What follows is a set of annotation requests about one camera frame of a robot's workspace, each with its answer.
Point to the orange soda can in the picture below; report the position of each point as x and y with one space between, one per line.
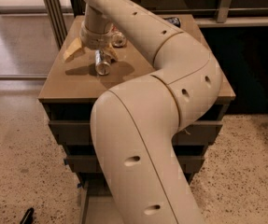
118 39

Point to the grey drawer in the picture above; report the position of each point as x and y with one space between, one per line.
77 132
97 205
90 164

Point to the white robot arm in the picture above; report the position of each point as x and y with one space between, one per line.
133 123

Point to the grey drawer cabinet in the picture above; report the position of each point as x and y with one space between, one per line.
72 88

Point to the grey middle drawer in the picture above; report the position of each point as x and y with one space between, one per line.
90 164

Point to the blue pepsi can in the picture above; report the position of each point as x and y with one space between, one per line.
175 21

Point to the metal frame post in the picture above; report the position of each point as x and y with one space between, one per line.
54 11

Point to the silver redbull can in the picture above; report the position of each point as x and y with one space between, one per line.
102 63

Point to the grey bottom drawer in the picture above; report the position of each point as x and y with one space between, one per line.
97 205

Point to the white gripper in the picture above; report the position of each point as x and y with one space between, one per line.
93 41

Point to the black object on floor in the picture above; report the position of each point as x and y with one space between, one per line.
28 216

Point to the grey top drawer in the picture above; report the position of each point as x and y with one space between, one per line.
77 132

